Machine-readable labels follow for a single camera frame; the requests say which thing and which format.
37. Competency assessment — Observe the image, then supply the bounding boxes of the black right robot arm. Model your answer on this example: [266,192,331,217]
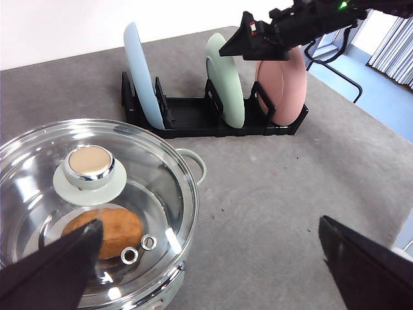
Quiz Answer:
[219,0,413,61]

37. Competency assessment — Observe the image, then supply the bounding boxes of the brown potato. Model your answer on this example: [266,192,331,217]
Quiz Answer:
[62,208,144,258]

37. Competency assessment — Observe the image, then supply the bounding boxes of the green plate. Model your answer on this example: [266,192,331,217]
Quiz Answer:
[206,33,245,129]

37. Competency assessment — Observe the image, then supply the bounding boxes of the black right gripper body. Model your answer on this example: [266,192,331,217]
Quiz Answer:
[243,3,359,60]

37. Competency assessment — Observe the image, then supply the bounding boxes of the white window curtain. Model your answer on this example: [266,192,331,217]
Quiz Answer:
[366,15,413,90]

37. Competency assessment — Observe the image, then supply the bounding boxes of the glass steamer lid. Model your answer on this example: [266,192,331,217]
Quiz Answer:
[0,119,199,310]

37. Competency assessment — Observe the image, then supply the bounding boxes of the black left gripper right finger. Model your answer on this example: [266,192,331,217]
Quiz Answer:
[319,215,413,310]

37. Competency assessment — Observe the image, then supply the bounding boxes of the blue plate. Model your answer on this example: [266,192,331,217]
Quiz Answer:
[124,22,165,129]

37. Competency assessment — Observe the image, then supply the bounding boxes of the black metal stand frame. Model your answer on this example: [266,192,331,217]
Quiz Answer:
[305,25,363,104]

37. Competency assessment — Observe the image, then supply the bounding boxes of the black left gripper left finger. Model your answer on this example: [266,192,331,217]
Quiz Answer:
[0,219,104,310]

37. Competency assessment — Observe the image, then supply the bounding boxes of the pink plate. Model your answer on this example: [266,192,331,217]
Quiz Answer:
[256,45,307,125]

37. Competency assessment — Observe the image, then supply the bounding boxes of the green electric steamer pot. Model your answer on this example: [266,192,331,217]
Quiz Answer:
[0,119,205,310]

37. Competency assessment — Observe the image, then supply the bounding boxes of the black plate rack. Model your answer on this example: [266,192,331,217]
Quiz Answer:
[121,72,309,139]

